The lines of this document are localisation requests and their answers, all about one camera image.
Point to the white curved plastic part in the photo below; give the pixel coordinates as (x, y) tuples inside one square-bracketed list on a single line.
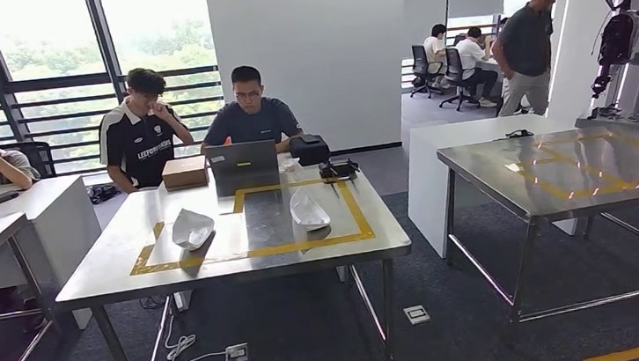
[(308, 209), (191, 228)]

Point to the steel workbench yellow tape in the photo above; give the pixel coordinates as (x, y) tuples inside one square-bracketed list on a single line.
[(265, 219), (576, 172)]

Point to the clear plastic bag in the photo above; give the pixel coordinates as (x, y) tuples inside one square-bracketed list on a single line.
[(291, 164)]

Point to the black hard case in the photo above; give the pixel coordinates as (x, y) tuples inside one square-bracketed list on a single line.
[(309, 148)]

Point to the grey laptop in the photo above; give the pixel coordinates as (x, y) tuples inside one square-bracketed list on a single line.
[(241, 163)]

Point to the white table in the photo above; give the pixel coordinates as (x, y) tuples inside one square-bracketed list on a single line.
[(441, 161)]

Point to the cardboard box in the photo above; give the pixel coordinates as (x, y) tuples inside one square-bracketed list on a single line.
[(185, 171)]

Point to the black office chair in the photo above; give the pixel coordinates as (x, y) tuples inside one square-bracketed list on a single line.
[(39, 156), (453, 75), (423, 69)]

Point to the floor socket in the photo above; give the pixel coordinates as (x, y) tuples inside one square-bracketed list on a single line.
[(416, 314), (236, 354)]

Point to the black headset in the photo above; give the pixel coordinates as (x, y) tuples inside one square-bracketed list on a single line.
[(517, 134)]

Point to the white desk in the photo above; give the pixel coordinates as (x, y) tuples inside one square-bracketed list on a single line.
[(48, 217)]

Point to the black window railing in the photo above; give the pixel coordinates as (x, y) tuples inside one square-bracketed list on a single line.
[(52, 83)]

